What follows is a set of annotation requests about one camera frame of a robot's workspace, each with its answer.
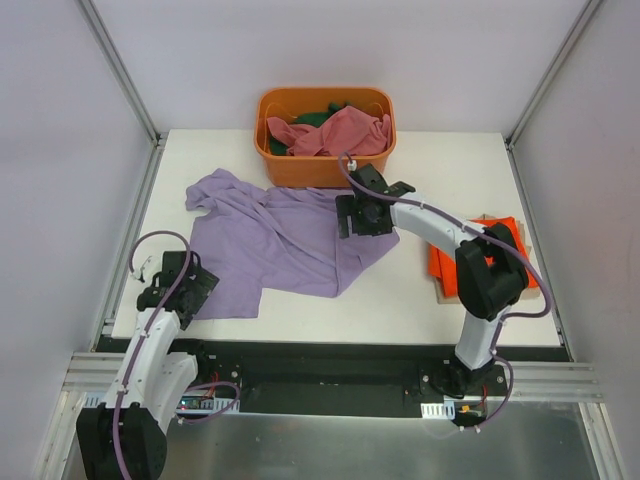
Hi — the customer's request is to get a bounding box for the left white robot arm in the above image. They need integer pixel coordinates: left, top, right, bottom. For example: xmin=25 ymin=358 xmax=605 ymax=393
xmin=76 ymin=251 xmax=219 ymax=479

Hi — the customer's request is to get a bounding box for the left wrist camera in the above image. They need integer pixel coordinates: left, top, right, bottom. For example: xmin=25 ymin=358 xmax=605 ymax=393
xmin=131 ymin=255 xmax=162 ymax=283

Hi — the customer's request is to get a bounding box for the right white cable duct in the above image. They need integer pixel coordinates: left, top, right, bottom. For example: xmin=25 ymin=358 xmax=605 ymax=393
xmin=420 ymin=401 xmax=487 ymax=421

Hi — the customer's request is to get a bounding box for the right aluminium frame post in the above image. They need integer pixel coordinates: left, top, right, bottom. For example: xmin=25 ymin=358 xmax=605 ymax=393
xmin=504 ymin=0 xmax=605 ymax=151

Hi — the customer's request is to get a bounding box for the green t shirt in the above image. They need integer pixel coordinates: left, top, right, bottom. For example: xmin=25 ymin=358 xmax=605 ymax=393
xmin=265 ymin=103 xmax=351 ymax=156

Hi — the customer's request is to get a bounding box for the white cable duct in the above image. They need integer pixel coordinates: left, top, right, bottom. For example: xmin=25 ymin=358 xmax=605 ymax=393
xmin=420 ymin=401 xmax=487 ymax=421
xmin=79 ymin=392 xmax=240 ymax=416

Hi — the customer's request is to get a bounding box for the front aluminium rail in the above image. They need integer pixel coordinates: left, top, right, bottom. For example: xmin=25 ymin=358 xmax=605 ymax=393
xmin=62 ymin=352 xmax=605 ymax=403

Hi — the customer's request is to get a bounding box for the left aluminium frame post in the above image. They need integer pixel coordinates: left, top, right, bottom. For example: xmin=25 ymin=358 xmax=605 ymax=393
xmin=74 ymin=0 xmax=169 ymax=149

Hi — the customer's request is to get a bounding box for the orange folded t shirt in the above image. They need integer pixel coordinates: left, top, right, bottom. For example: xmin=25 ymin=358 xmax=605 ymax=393
xmin=426 ymin=214 xmax=541 ymax=298

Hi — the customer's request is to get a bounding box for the left white cable duct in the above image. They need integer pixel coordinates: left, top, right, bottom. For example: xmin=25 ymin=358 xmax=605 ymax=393
xmin=79 ymin=392 xmax=240 ymax=416

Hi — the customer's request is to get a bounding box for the pink t shirt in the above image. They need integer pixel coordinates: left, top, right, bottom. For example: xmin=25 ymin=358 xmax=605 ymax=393
xmin=266 ymin=106 xmax=393 ymax=157

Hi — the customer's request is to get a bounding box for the lavender t shirt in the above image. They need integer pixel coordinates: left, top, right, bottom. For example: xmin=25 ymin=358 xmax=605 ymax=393
xmin=185 ymin=169 xmax=399 ymax=320

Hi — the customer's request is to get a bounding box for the aluminium frame post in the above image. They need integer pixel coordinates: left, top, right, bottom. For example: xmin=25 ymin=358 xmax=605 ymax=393
xmin=74 ymin=0 xmax=169 ymax=149
xmin=504 ymin=0 xmax=605 ymax=151

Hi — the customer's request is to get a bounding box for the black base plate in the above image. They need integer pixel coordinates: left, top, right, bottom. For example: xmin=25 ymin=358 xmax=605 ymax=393
xmin=94 ymin=337 xmax=574 ymax=419

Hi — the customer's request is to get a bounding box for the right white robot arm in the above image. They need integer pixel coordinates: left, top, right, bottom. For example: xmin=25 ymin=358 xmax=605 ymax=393
xmin=185 ymin=155 xmax=529 ymax=398

